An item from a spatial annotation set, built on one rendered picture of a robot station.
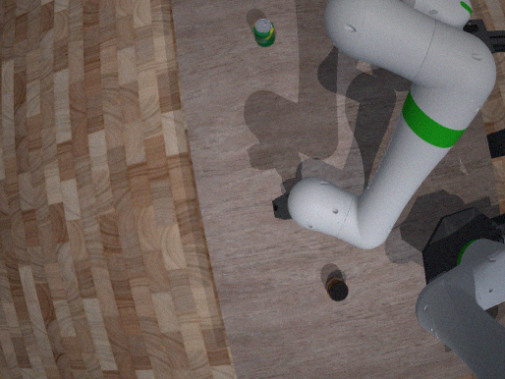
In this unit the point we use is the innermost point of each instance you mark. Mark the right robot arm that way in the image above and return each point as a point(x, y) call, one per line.
point(452, 73)

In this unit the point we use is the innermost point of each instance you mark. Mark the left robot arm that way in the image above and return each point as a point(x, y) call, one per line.
point(453, 306)

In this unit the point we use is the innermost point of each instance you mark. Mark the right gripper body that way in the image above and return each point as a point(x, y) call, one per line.
point(281, 203)

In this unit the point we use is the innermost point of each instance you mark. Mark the small jar with black lid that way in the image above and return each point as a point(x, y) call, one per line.
point(336, 288)

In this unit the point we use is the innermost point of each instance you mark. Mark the green drink can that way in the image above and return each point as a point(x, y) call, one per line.
point(264, 32)

